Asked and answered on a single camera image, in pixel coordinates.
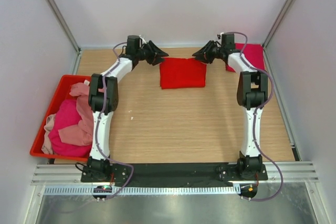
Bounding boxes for red plastic bin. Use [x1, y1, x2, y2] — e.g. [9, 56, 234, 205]
[29, 74, 91, 162]

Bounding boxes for light pink t shirt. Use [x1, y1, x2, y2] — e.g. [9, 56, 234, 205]
[58, 80, 93, 146]

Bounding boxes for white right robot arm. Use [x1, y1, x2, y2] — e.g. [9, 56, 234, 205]
[192, 32, 268, 180]

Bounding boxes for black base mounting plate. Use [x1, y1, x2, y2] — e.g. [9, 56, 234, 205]
[81, 163, 268, 188]

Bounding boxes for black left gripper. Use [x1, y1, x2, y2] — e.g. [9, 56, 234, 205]
[136, 41, 169, 67]

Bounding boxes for white slotted cable duct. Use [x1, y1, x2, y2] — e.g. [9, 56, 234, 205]
[44, 185, 240, 196]

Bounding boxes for red t shirt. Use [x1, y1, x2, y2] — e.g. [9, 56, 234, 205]
[160, 58, 207, 89]

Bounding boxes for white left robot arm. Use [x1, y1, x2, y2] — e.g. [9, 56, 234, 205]
[81, 35, 169, 182]

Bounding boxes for left aluminium frame post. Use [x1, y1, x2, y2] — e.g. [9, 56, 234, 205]
[46, 0, 81, 54]

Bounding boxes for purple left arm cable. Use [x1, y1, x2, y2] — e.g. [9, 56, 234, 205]
[93, 41, 136, 200]

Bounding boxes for aluminium frame post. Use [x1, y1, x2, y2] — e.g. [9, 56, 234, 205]
[262, 0, 295, 49]
[46, 0, 81, 54]

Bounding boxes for right aluminium frame post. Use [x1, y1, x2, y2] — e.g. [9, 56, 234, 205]
[262, 0, 295, 49]

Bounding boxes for magenta t shirt in bin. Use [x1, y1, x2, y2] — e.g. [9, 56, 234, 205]
[49, 99, 91, 157]

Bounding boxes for beige t shirt in bin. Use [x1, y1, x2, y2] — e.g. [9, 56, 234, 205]
[41, 114, 56, 154]

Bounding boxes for folded magenta t shirt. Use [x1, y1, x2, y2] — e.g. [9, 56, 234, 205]
[225, 42, 265, 72]

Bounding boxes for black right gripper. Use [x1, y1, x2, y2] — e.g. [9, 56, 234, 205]
[192, 41, 224, 65]

